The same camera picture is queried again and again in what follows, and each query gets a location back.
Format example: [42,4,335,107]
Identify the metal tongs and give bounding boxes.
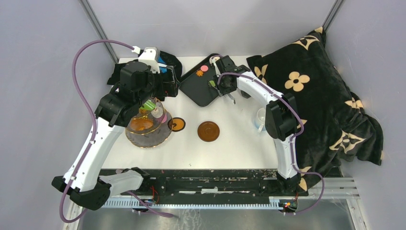
[209,86,236,104]

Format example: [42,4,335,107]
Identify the green cake slice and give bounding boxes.
[140,100,156,111]

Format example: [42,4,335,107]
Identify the pink frosted cupcake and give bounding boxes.
[161,114,167,124]

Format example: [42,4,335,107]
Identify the white mug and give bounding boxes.
[254,108,266,133]

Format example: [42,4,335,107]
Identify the black paper cup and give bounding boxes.
[240,90,251,99]

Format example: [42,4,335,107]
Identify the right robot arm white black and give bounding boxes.
[209,55,301,192]

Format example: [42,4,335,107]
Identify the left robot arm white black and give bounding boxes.
[52,60,179,210]

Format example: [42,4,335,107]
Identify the black serving tray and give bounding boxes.
[180,53,220,107]

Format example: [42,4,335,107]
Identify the pink macaron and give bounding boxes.
[200,65,209,72]

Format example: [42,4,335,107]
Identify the black flower-print cloth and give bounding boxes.
[107,51,182,85]

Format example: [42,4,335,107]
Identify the orange swirl cookie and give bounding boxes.
[196,70,204,77]

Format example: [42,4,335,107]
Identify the orange black round coaster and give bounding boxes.
[169,117,186,132]

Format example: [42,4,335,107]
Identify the brown round coaster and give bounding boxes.
[197,121,220,142]

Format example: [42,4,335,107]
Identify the black floral blanket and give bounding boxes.
[247,27,383,193]

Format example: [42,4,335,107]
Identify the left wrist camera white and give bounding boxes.
[132,46,160,73]

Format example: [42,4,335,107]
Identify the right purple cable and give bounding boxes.
[211,54,325,215]

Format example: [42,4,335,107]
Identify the purple cable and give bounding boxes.
[211,54,325,215]
[59,39,175,223]

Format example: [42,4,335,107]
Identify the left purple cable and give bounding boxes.
[59,39,175,223]

